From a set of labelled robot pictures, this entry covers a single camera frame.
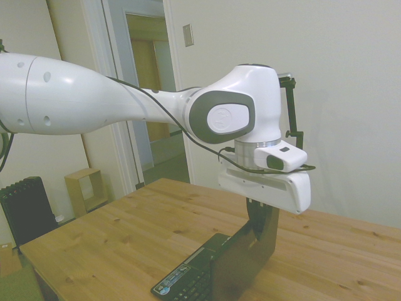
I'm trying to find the wooden hallway door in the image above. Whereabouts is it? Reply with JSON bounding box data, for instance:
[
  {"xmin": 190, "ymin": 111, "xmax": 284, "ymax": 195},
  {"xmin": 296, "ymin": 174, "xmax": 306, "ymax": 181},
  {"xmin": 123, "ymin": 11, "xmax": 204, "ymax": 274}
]
[{"xmin": 130, "ymin": 38, "xmax": 170, "ymax": 142}]

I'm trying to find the white open door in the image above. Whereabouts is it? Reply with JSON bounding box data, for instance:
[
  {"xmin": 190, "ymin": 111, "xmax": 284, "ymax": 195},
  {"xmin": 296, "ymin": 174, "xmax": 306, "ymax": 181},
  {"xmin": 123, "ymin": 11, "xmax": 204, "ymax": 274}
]
[{"xmin": 102, "ymin": 0, "xmax": 155, "ymax": 172}]

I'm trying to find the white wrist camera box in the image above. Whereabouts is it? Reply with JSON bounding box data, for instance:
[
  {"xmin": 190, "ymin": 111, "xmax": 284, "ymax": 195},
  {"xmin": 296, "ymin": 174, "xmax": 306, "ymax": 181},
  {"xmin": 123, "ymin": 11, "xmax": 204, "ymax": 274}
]
[{"xmin": 253, "ymin": 145, "xmax": 308, "ymax": 174}]

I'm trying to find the open wooden box frame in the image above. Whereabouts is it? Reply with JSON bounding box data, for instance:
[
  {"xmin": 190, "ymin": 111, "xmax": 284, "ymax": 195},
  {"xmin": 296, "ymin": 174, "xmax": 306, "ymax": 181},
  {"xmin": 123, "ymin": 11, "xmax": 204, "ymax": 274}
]
[{"xmin": 64, "ymin": 167, "xmax": 108, "ymax": 218}]

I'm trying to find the black camera stand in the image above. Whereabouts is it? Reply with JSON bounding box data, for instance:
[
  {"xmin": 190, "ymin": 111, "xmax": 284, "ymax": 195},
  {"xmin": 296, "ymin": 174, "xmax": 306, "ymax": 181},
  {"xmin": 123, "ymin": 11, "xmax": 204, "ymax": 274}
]
[{"xmin": 278, "ymin": 76, "xmax": 305, "ymax": 151}]

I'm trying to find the black laptop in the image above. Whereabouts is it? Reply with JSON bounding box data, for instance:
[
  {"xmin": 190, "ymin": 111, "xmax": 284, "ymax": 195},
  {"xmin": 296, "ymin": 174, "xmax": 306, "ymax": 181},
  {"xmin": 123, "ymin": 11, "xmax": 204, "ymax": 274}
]
[{"xmin": 150, "ymin": 206, "xmax": 281, "ymax": 301}]

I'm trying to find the brown cardboard box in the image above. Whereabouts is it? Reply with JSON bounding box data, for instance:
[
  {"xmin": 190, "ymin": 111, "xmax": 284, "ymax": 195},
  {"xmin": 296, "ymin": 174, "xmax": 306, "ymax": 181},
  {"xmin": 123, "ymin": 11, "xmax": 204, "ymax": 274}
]
[{"xmin": 0, "ymin": 242, "xmax": 23, "ymax": 278}]

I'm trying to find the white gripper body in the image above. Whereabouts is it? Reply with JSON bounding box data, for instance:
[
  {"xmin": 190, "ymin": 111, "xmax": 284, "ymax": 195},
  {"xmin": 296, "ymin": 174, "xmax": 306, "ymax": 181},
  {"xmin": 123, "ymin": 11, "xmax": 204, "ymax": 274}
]
[{"xmin": 217, "ymin": 156, "xmax": 312, "ymax": 216}]

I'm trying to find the black radiator heater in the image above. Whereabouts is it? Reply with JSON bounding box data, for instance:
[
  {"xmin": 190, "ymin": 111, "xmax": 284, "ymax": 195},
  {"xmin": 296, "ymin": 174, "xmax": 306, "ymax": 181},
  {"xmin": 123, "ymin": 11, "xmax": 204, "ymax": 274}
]
[{"xmin": 0, "ymin": 176, "xmax": 60, "ymax": 247}]

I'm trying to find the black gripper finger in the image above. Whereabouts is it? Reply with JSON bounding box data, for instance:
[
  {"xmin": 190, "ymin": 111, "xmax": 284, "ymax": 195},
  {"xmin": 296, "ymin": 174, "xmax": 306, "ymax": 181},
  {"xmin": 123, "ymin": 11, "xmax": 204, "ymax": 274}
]
[
  {"xmin": 260, "ymin": 202, "xmax": 274, "ymax": 241},
  {"xmin": 246, "ymin": 198, "xmax": 263, "ymax": 242}
]

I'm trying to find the grey wall switch plate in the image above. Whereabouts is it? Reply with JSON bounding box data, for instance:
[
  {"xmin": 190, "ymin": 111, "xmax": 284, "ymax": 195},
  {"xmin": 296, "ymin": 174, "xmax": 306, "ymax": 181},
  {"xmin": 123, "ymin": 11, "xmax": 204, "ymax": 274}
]
[{"xmin": 182, "ymin": 23, "xmax": 195, "ymax": 48}]

